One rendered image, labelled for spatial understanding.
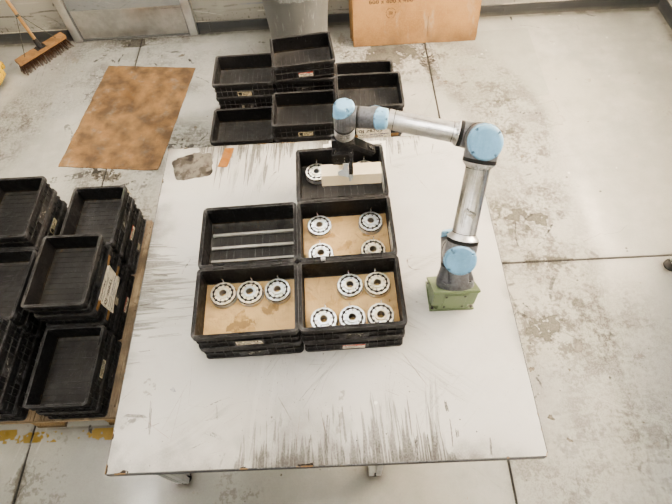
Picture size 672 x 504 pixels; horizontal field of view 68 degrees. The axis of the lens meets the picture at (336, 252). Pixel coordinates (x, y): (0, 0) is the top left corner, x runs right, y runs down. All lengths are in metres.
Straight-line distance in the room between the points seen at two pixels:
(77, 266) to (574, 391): 2.62
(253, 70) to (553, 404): 2.79
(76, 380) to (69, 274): 0.52
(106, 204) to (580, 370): 2.78
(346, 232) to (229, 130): 1.55
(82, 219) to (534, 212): 2.73
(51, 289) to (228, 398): 1.19
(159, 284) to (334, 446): 1.04
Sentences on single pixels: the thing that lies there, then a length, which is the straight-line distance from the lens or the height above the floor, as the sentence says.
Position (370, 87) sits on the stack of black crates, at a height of 0.49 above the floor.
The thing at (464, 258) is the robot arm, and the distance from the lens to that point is 1.84.
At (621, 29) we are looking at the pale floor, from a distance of 5.08.
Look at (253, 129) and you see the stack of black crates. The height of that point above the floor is 0.27.
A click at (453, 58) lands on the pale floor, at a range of 4.41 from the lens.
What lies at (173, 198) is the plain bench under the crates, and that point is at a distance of 2.62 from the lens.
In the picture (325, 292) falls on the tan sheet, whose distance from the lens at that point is 2.03.
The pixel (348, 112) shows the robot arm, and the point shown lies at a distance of 1.77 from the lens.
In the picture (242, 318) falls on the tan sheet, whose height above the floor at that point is 0.83.
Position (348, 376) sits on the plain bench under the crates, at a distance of 2.03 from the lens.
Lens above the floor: 2.63
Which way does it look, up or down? 58 degrees down
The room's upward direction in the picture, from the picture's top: 5 degrees counter-clockwise
